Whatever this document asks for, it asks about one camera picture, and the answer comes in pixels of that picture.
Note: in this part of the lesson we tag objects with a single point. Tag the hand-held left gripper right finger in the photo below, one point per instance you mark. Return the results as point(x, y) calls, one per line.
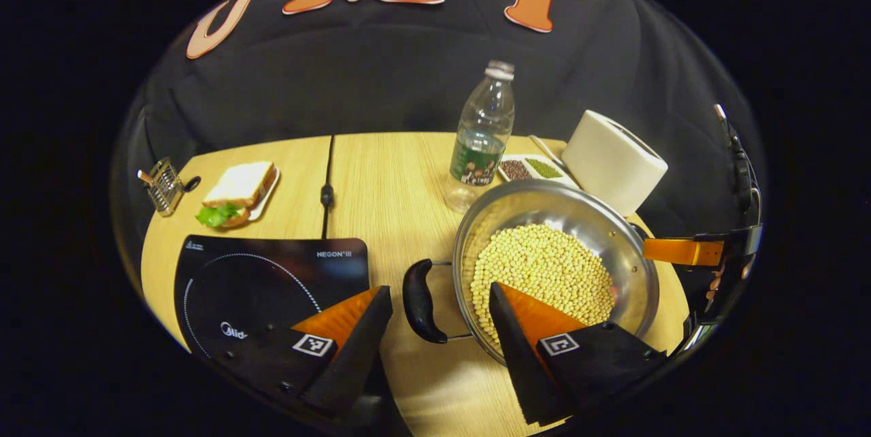
point(517, 362)

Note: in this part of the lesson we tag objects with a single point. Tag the black backdrop cloth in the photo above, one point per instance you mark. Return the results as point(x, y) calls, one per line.
point(381, 83)

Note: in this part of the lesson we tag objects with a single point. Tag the silver utensil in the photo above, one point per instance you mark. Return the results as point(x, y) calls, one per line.
point(546, 151)

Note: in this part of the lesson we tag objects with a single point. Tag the white sandwich plate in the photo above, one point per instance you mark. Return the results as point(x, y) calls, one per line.
point(265, 200)

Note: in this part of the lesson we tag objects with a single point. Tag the black induction cooktop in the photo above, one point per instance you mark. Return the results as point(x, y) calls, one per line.
point(258, 273)

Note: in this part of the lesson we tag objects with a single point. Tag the white divided dish of beans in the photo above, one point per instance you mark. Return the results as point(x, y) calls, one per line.
point(531, 168)

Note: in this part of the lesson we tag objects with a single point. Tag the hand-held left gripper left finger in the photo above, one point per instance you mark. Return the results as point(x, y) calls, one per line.
point(354, 355)

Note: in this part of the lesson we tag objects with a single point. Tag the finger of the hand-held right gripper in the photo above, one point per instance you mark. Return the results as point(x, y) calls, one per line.
point(680, 252)

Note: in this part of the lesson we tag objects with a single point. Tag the pile of yellow soybeans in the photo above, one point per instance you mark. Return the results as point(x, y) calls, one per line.
point(544, 267)

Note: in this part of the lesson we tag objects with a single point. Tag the sandwich with lettuce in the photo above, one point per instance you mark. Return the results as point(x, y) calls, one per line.
point(238, 185)

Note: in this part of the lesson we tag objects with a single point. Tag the white toaster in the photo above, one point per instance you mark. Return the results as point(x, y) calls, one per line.
point(612, 165)

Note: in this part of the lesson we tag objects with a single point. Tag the clear plastic water bottle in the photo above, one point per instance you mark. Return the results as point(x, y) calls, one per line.
point(480, 144)

